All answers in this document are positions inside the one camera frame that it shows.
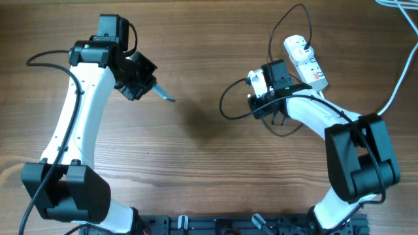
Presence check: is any white USB charger adapter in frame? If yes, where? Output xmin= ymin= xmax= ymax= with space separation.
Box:
xmin=290 ymin=46 xmax=314 ymax=64

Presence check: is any turquoise screen Galaxy smartphone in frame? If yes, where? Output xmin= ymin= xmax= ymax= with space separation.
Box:
xmin=152 ymin=84 xmax=176 ymax=102

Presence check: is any white cable bundle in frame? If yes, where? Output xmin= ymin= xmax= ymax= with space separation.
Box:
xmin=374 ymin=0 xmax=418 ymax=35

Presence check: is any white power strip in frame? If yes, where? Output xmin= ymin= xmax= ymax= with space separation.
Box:
xmin=283 ymin=35 xmax=328 ymax=93

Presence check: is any black USB charging cable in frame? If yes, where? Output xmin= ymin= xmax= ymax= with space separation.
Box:
xmin=261 ymin=3 xmax=313 ymax=138

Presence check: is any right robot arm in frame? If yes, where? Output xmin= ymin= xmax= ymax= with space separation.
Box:
xmin=246 ymin=59 xmax=400 ymax=234

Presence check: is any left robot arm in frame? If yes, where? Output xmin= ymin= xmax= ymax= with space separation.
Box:
xmin=22 ymin=14 xmax=172 ymax=234

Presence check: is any white power strip cord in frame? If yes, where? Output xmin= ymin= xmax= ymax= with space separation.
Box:
xmin=318 ymin=42 xmax=418 ymax=117

